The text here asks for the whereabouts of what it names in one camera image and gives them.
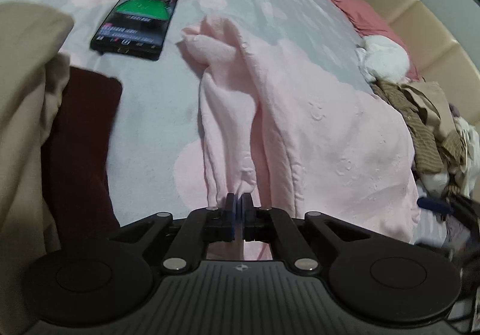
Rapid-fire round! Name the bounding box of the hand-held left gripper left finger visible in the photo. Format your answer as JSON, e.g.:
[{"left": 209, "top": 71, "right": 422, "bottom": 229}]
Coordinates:
[{"left": 109, "top": 193, "right": 238, "bottom": 276}]

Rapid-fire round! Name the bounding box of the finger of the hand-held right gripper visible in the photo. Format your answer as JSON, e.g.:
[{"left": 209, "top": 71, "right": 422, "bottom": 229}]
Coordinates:
[{"left": 418, "top": 199, "right": 455, "bottom": 214}]

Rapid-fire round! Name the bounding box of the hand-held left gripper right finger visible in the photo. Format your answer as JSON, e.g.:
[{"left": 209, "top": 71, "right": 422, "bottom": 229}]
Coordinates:
[{"left": 242, "top": 193, "right": 370, "bottom": 276}]

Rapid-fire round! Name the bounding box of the pink embroidered dress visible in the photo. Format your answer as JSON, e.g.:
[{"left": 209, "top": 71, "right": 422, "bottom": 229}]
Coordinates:
[{"left": 176, "top": 16, "right": 422, "bottom": 261}]

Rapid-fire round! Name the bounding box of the pile of mixed clothes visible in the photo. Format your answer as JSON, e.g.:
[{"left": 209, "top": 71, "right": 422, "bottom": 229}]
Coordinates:
[{"left": 356, "top": 0, "right": 480, "bottom": 126}]

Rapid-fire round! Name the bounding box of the beige shirt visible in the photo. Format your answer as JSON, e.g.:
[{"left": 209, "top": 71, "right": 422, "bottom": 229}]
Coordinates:
[{"left": 399, "top": 82, "right": 456, "bottom": 133}]

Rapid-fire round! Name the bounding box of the white muslin cloth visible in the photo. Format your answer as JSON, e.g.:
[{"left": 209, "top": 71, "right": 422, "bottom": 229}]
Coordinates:
[{"left": 355, "top": 35, "right": 409, "bottom": 82}]

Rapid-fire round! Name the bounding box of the folded dark red garment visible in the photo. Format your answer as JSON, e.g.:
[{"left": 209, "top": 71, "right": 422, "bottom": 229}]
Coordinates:
[{"left": 40, "top": 66, "right": 124, "bottom": 246}]

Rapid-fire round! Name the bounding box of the pink pillow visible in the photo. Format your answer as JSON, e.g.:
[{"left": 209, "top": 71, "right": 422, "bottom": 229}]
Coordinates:
[{"left": 322, "top": 0, "right": 417, "bottom": 81}]

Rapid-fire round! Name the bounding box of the black smartphone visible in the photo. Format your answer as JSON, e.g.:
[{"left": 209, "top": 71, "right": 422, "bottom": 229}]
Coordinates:
[{"left": 90, "top": 0, "right": 181, "bottom": 61}]

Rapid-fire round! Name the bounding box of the folded beige garment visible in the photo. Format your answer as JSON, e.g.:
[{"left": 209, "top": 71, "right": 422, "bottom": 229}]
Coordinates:
[{"left": 0, "top": 1, "right": 76, "bottom": 335}]

